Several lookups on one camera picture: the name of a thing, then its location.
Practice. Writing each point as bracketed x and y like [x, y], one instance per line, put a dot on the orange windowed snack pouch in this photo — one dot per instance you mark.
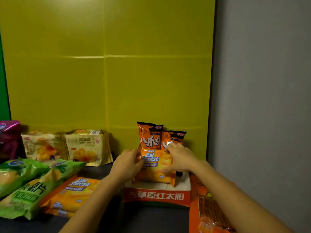
[201, 215]

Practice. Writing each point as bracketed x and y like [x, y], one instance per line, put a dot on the green back panel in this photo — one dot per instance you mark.
[3, 94]

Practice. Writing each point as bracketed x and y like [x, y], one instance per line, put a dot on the person's right hand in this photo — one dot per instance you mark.
[182, 160]

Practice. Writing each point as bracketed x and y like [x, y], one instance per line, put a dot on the person's right forearm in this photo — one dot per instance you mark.
[230, 206]

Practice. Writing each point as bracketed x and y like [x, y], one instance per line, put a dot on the person's left hand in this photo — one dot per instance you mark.
[126, 166]

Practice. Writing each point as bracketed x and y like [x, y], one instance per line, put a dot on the person's left forearm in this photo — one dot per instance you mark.
[92, 211]

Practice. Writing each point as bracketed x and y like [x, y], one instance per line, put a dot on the orange black snack bag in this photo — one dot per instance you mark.
[149, 133]
[176, 137]

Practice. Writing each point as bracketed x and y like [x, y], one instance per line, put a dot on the dark grey shelf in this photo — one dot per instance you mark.
[150, 220]

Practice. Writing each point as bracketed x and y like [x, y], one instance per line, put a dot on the lime yellow back panel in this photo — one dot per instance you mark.
[97, 70]

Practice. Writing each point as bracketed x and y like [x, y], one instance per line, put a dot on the magenta snack bag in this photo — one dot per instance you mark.
[9, 138]

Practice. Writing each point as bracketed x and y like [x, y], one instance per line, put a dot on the red white cardboard box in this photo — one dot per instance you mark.
[158, 196]

